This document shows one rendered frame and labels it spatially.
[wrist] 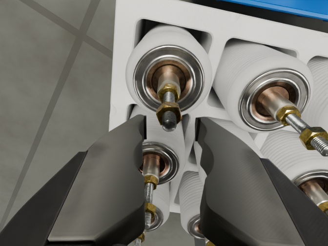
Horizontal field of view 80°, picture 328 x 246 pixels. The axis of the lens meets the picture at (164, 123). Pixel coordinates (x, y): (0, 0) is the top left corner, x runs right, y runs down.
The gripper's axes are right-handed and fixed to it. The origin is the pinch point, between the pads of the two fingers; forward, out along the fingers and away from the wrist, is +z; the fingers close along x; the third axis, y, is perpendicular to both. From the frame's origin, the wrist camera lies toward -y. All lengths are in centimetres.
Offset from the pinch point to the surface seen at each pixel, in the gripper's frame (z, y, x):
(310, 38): 16.7, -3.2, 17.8
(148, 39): 10.2, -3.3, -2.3
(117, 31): 16.6, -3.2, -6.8
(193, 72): 9.2, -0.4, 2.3
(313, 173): 9.1, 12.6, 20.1
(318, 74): 15.5, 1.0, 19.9
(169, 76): 7.8, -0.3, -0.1
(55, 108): 34.6, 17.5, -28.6
